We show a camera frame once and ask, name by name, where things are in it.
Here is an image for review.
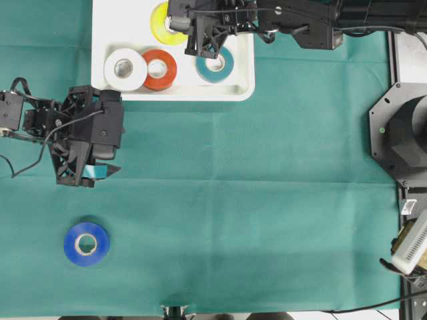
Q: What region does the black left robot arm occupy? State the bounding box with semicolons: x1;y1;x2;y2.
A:
1;77;125;187

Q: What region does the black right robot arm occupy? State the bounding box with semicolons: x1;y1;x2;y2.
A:
167;1;426;59

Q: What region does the white tape roll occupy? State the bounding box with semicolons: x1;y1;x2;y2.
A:
103;48;147;92

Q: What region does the white perforated box device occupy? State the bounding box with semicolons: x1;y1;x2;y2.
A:
392;210;426;275

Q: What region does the teal tape roll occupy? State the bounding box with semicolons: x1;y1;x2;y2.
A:
195;47;234;83

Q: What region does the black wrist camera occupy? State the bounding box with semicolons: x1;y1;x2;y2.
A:
70;90;124;160
167;0;219;33

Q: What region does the blue tape roll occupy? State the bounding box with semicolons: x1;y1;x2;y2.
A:
63;222;110;267

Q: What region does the black right camera cable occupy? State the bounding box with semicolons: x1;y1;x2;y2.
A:
191;8;406;34

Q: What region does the black clamp table edge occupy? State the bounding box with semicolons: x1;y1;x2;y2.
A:
161;305;187;320

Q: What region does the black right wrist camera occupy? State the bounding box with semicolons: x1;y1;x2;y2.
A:
167;0;219;33

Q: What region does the white plastic tray case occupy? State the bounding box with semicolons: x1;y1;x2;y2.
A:
91;1;255;101

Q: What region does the black cable bottom right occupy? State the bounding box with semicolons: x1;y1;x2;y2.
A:
322;289;427;314

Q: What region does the red tape roll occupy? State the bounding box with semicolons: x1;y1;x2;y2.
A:
142;49;177;91

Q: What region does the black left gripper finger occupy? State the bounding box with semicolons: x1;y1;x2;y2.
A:
85;163;121;181

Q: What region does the yellow tape roll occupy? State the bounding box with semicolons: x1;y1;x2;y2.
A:
149;1;187;46

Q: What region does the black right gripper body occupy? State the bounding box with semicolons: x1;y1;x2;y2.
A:
184;1;257;59

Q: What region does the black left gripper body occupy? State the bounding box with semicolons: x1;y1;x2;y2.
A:
49;86;111;187

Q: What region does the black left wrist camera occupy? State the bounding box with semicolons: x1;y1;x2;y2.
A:
70;90;124;160

